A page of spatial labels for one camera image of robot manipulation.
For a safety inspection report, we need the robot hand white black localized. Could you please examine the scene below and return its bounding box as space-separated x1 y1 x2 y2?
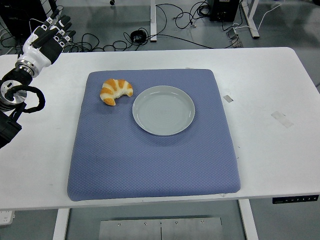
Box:
16 8 77 74

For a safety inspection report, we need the croissant bread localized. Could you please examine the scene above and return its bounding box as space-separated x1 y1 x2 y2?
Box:
99 78 134 107

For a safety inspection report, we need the grey round plate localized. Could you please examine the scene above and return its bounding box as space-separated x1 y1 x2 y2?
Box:
131 85 196 137

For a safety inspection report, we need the white desk leg straight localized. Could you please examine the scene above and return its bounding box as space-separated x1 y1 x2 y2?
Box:
149 0 158 43

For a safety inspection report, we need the blue quilted mat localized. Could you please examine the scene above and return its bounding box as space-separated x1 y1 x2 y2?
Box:
66 68 242 202

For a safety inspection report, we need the white power strip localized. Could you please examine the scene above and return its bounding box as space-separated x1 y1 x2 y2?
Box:
0 210 16 227

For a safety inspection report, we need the white table leg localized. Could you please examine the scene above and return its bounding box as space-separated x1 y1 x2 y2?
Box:
52 208 71 240
237 199 260 240

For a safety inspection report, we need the black computer box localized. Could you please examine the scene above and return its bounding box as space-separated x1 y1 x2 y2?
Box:
209 0 240 22

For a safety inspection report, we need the grey foot pedal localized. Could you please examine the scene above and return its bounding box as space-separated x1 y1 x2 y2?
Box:
226 28 240 41
229 37 244 49

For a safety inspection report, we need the white desk leg slanted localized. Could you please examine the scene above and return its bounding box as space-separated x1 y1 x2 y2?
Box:
240 0 261 40

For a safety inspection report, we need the large grey tape piece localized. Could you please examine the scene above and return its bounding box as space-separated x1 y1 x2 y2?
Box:
270 110 295 129

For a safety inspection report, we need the black table control panel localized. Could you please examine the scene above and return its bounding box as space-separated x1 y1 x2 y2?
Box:
271 196 320 205

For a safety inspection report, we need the tangled black floor cable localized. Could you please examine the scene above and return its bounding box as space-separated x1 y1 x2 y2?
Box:
61 32 132 53

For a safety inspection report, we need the coiled black cable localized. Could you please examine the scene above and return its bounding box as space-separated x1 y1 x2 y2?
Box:
129 29 148 44

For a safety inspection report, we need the looped black floor cable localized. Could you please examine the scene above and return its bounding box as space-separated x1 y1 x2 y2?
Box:
156 2 210 31

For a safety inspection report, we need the long black floor cable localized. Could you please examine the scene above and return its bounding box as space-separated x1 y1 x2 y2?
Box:
146 33 235 50

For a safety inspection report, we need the white floor cable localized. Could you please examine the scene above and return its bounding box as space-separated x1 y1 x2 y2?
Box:
232 3 283 32

